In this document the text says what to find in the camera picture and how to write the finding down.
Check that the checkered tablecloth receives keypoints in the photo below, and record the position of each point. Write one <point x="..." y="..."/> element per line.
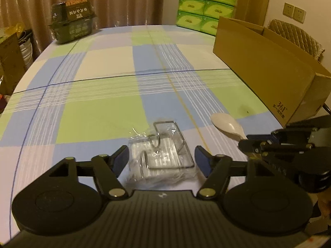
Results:
<point x="91" y="96"/>

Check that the double wall socket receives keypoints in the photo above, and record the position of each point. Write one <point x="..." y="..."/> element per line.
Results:
<point x="293" y="12"/>

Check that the open brown carton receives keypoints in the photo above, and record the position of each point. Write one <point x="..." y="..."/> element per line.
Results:
<point x="12" y="65"/>

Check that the large cardboard box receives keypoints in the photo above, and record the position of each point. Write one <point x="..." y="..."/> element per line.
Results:
<point x="289" y="81"/>

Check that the person right hand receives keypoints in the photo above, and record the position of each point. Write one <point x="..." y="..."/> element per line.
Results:
<point x="324" y="199"/>

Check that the green tissue pack stack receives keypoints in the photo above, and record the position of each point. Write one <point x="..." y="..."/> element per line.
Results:
<point x="204" y="15"/>

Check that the dark green food package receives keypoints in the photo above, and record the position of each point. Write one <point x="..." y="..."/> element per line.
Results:
<point x="71" y="20"/>

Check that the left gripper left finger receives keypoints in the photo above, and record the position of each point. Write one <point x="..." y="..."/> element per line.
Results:
<point x="107" y="169"/>

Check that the brown curtain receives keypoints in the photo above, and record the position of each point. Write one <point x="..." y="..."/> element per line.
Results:
<point x="42" y="16"/>

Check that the yellow plastic bag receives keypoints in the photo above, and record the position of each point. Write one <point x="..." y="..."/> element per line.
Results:
<point x="6" y="32"/>

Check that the quilted chair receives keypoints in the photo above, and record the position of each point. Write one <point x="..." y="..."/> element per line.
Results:
<point x="297" y="36"/>

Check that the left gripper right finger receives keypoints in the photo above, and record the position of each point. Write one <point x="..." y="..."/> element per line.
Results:
<point x="216" y="170"/>

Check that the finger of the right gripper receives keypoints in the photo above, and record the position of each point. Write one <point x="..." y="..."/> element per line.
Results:
<point x="256" y="145"/>
<point x="269" y="136"/>

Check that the cream plastic spoon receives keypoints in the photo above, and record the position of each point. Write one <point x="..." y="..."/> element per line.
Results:
<point x="227" y="124"/>

